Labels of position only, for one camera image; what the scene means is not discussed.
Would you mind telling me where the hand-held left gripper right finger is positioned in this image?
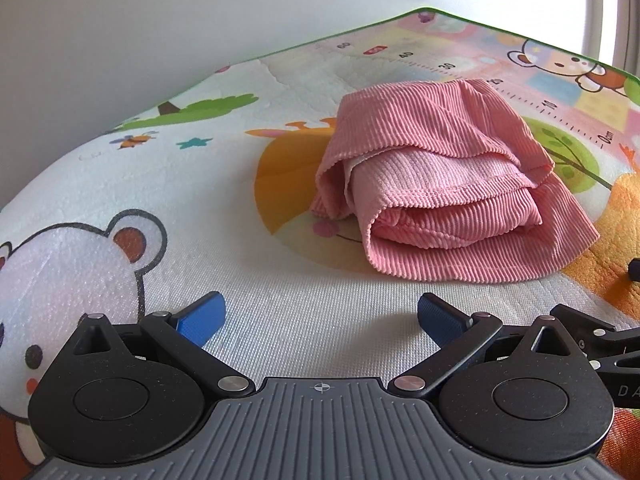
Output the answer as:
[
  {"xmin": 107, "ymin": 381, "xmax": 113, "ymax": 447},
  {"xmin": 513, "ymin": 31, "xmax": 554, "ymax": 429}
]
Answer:
[{"xmin": 391, "ymin": 293, "xmax": 583, "ymax": 398}]

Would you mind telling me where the colourful cartoon play mat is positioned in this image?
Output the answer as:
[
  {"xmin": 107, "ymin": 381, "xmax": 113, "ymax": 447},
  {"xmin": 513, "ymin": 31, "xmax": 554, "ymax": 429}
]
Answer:
[{"xmin": 0, "ymin": 7, "xmax": 640, "ymax": 480}]

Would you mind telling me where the white window frame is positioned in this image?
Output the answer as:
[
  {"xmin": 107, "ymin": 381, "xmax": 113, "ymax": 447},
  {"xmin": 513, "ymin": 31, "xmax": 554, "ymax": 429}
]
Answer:
[{"xmin": 580, "ymin": 0, "xmax": 640, "ymax": 73}]

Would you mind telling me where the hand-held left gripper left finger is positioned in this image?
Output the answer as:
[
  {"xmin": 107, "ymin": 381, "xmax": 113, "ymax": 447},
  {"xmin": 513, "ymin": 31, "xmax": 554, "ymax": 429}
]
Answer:
[{"xmin": 72, "ymin": 291, "xmax": 256, "ymax": 397}]

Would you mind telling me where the pink ribbed child's dress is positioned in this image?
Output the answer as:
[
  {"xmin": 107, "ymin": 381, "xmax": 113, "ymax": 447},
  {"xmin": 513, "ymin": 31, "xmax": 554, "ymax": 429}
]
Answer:
[{"xmin": 308, "ymin": 78, "xmax": 601, "ymax": 286}]

